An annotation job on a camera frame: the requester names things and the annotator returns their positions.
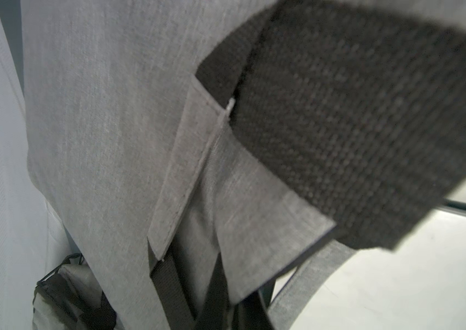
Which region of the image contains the grey laptop bag with strap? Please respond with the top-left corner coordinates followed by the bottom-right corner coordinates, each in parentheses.
top-left (32, 253), bottom-right (117, 330)

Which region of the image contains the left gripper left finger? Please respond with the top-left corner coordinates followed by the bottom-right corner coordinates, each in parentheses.
top-left (193, 254), bottom-right (230, 330)

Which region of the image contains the grey laptop sleeve back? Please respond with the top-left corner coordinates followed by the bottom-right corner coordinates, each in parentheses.
top-left (20, 0), bottom-right (466, 330)

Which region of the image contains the silver laptop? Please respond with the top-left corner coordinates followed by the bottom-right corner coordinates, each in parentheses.
top-left (269, 183), bottom-right (466, 329)

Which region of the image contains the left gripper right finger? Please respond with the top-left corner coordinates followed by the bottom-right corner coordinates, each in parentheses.
top-left (236, 291), bottom-right (274, 330)

